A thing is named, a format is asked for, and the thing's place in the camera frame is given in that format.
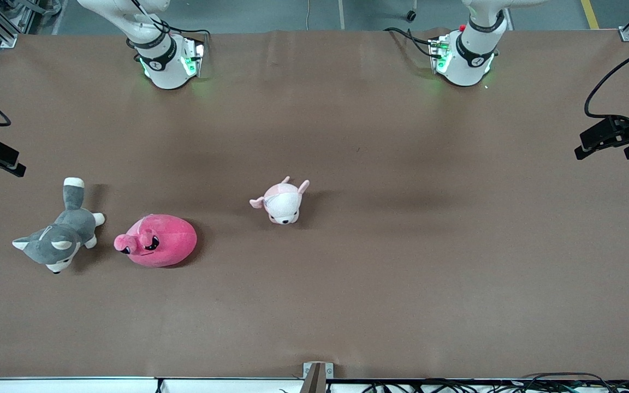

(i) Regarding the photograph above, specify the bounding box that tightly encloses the round pink plush toy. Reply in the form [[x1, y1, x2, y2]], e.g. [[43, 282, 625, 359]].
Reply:
[[114, 214, 198, 268]]

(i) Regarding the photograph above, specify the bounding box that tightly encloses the metal arm base connector box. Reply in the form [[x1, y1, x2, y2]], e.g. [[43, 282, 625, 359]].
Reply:
[[428, 34, 453, 74], [182, 35, 206, 78]]

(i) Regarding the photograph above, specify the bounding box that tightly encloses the grey white husky plush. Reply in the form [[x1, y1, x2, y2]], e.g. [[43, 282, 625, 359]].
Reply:
[[12, 177, 106, 275]]

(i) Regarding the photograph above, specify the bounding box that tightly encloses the light pink puppy plush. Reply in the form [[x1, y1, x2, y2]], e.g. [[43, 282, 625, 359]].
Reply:
[[249, 176, 311, 225]]

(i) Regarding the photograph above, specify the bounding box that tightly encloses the brown table mat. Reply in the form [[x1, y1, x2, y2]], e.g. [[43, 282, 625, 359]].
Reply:
[[0, 28, 629, 381]]

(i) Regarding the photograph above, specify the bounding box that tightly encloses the black arm base cable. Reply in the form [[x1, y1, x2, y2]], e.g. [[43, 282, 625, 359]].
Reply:
[[384, 27, 441, 58], [153, 16, 210, 52]]

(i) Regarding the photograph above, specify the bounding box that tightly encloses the metal table edge bracket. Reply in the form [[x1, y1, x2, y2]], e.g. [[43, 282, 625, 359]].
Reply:
[[299, 362, 334, 393]]

